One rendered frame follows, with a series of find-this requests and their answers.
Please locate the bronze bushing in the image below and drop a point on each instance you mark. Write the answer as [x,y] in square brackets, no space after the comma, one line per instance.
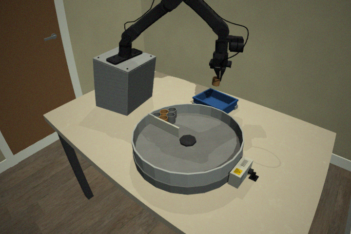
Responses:
[164,112]
[215,81]
[164,117]

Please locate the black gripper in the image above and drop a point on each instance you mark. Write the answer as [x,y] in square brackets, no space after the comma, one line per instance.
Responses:
[223,69]

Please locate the blue open-top crate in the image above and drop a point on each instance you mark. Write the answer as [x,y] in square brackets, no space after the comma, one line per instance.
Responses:
[216,99]

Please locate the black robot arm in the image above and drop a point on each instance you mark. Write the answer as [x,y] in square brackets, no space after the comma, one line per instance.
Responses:
[217,24]

